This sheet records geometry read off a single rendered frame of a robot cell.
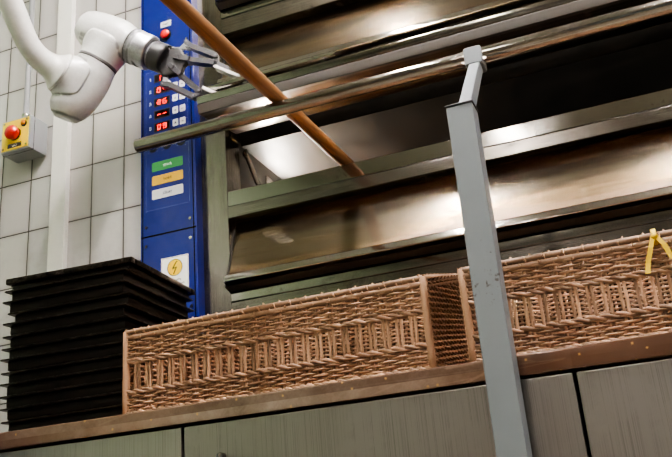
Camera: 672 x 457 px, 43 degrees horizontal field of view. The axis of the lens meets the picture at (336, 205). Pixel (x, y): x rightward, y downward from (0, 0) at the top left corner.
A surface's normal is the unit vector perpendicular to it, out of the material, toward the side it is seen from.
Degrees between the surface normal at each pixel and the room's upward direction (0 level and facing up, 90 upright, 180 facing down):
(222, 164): 90
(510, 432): 90
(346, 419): 90
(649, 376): 90
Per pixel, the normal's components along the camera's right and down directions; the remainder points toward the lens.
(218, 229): -0.37, -0.31
